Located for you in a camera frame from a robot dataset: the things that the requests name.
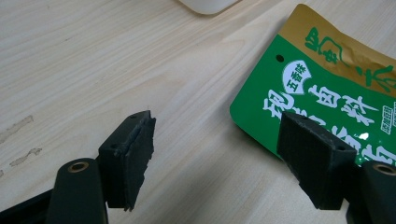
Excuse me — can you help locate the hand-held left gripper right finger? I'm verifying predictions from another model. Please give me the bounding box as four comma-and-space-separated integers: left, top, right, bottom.
276, 111, 358, 210

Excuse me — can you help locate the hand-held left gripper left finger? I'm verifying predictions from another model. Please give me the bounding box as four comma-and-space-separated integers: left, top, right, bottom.
97, 109, 157, 212

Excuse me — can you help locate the green and gold seasoning packet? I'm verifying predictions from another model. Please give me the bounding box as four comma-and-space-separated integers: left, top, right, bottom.
229, 3, 396, 167

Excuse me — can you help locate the white rounded object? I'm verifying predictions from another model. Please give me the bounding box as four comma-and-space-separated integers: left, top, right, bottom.
177, 0, 243, 16

